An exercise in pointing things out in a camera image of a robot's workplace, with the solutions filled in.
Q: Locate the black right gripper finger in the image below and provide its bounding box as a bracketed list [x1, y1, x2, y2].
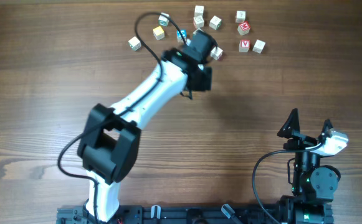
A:
[321, 119, 333, 138]
[277, 108, 300, 138]

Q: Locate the blue letter wooden block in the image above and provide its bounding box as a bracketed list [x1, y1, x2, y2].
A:
[177, 29, 187, 42]

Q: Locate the red A wooden block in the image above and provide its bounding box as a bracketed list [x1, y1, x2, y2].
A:
[239, 39, 250, 53]

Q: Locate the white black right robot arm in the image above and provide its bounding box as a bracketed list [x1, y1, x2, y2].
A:
[275, 108, 349, 224]

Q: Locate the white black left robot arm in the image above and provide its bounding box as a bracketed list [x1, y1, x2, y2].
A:
[77, 31, 217, 223]

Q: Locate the plain wooden block centre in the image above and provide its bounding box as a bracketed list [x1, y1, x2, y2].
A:
[211, 47, 223, 60]

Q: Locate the plain wooden block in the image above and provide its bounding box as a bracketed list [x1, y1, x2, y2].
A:
[211, 47, 223, 60]
[236, 11, 246, 24]
[194, 5, 204, 17]
[252, 40, 265, 54]
[128, 36, 141, 51]

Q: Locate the green ball picture block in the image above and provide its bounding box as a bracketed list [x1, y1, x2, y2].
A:
[193, 28, 204, 35]

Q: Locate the red side wooden block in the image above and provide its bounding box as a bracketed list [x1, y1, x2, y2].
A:
[193, 16, 204, 29]

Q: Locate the green edged wooden block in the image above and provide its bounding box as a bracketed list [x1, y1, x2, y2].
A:
[209, 16, 222, 30]

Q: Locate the yellow top wooden block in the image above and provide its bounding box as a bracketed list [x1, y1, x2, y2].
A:
[153, 26, 165, 40]

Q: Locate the red M wooden block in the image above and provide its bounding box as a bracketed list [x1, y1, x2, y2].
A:
[237, 21, 251, 35]

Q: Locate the plain wooden block far right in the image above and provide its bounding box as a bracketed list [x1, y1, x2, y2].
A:
[252, 40, 265, 54]

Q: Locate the green side wooden block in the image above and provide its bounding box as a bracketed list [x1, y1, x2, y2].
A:
[158, 12, 169, 27]

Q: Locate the plain wooden block top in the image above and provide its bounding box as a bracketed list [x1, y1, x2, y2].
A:
[194, 5, 204, 17]

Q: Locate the plain wooden block far left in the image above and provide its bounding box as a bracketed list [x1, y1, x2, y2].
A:
[128, 36, 141, 51]

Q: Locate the plain wooden block upper right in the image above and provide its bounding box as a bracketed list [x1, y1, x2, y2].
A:
[236, 11, 246, 24]

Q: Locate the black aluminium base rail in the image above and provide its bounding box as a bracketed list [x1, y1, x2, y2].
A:
[55, 203, 334, 224]

